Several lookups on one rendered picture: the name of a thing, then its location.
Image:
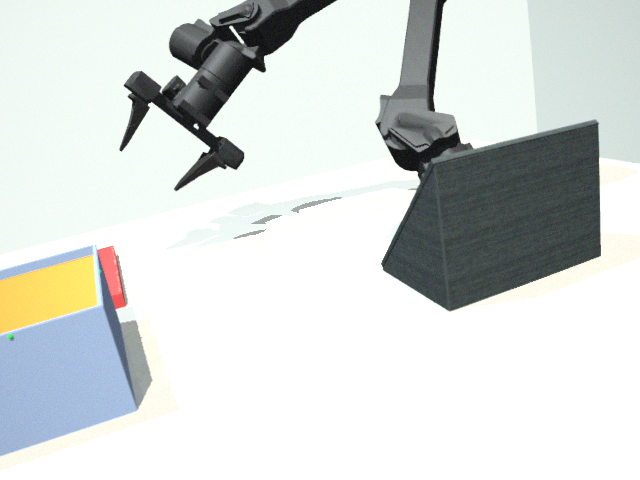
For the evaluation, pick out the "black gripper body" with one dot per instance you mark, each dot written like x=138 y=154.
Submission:
x=200 y=101

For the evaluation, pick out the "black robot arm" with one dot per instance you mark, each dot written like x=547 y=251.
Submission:
x=411 y=129

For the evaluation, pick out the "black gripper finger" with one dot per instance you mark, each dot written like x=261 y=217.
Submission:
x=205 y=163
x=138 y=112

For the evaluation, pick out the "red lid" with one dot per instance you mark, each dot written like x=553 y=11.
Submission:
x=109 y=262

